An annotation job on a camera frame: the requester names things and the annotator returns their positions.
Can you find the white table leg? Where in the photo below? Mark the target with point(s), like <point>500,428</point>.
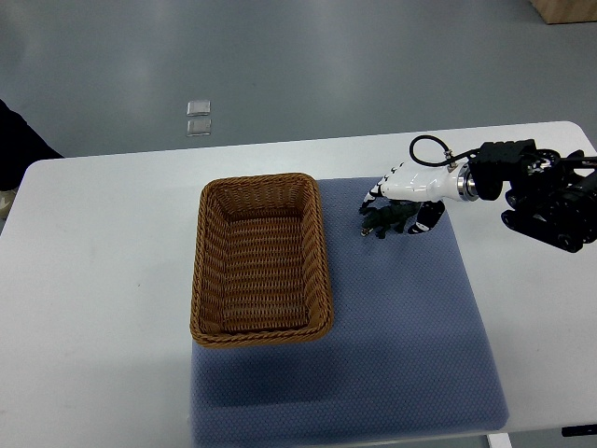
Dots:
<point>499,440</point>

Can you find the person in dark clothing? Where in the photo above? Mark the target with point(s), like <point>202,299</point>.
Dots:
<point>21,146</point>

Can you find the black table control panel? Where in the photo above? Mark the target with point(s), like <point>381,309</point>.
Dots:
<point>579,431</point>

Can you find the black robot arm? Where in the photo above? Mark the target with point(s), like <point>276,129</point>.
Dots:
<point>552,198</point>

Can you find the brown cardboard box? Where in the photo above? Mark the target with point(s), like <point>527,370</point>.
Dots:
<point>565,11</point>

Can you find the clear floor plate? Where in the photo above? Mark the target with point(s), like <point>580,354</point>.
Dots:
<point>199,108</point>
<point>199,127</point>

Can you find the dark green toy crocodile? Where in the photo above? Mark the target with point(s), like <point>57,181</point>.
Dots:
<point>393,216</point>

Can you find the lower clear floor plate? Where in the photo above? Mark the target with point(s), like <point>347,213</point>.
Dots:
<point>199,127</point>

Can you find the blue-grey textured mat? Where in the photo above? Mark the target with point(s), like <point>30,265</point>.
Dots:
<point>407,356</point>

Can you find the upper clear floor plate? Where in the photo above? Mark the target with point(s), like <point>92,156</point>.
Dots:
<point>199,108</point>

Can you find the brown wicker basket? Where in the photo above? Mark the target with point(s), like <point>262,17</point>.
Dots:
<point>260,271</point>

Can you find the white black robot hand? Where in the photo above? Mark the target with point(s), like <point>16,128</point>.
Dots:
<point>410,183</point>

